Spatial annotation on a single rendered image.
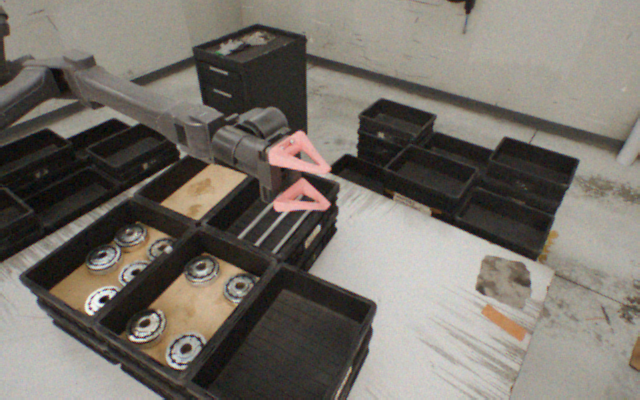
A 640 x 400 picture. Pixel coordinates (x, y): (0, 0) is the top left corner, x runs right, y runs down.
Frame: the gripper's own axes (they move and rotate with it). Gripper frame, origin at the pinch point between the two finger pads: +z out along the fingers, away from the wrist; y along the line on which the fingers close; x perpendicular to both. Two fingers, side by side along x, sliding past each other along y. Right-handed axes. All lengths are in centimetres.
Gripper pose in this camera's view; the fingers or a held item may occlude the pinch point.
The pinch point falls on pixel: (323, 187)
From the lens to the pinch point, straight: 56.1
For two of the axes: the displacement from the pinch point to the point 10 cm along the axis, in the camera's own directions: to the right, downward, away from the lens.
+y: 0.1, 7.7, 6.4
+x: -6.0, 5.2, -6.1
